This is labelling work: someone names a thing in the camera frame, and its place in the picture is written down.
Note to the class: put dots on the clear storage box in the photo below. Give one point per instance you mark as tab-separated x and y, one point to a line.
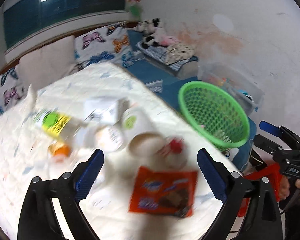
246	92

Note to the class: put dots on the dark window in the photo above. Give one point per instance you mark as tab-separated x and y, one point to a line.
29	16

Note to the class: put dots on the grey pillow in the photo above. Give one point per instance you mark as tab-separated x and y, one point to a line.
48	64

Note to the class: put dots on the right butterfly pillow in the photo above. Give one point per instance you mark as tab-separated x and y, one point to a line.
108	43

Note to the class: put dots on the clear jelly cup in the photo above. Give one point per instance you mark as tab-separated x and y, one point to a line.
109	139
175	153

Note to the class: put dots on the left butterfly pillow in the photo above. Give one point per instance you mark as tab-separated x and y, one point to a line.
11	89

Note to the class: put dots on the person's right hand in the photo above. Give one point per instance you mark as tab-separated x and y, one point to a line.
284	190

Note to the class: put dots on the orange snack wrapper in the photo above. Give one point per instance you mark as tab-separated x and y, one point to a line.
164	193

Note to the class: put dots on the green plastic basket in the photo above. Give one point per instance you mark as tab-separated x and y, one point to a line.
214	114

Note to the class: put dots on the black white cow plush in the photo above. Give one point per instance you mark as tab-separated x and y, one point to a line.
150	32

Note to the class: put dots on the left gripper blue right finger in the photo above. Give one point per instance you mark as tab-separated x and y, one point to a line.
209	170

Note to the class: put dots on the white paper cup green logo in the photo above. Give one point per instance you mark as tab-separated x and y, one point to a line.
142	137

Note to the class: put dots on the hanging flower decoration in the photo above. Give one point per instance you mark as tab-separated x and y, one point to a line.
134	8

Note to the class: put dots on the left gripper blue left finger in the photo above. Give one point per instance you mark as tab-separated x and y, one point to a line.
86	173

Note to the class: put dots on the butterfly pillow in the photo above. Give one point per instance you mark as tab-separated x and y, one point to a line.
108	43
11	89

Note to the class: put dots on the spotted beige cloth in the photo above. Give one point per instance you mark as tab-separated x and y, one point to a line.
177	52

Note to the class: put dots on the white small carton box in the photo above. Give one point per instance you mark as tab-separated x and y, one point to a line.
106	110

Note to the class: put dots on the clear plastic tray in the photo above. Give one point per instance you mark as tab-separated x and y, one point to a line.
59	154

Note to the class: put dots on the pink plush toy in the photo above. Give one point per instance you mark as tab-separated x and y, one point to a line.
166	41

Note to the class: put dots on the green yellow drink bottle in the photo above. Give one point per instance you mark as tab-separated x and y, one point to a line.
58	125

